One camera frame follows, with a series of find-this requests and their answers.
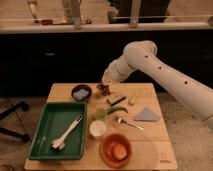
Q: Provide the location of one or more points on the green plastic tray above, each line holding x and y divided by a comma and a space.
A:
55, 119

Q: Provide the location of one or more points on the red dish on counter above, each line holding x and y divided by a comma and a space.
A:
46, 22

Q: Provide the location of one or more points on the blue sponge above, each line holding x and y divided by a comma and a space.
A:
80, 94

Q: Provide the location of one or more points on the white round cup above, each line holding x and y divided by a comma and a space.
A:
97, 129

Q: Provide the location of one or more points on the orange plastic bowl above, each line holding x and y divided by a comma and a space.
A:
105, 150

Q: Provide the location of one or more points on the black and silver block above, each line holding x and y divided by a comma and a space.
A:
115, 100

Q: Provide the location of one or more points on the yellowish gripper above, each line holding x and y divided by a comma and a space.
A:
106, 79

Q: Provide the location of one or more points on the white dish brush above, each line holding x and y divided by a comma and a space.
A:
58, 143

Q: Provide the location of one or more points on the dark purple bowl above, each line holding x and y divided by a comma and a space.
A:
82, 86

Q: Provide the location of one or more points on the silver metal fork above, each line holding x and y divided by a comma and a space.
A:
121, 120

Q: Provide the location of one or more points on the green measuring spoon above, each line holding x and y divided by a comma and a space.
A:
101, 113

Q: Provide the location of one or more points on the blue folded cloth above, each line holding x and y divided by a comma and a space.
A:
147, 115

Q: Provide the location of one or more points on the bunch of dark grapes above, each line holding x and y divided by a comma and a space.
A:
103, 90

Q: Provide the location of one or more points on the orange fruit in bowl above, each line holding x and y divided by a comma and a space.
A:
119, 151

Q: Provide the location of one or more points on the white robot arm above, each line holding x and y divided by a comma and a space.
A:
141, 55

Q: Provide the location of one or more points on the yellow banana toy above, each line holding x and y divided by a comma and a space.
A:
133, 98

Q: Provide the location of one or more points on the wooden table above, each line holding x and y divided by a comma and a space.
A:
151, 148

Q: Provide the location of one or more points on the black chair base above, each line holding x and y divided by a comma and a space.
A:
12, 124

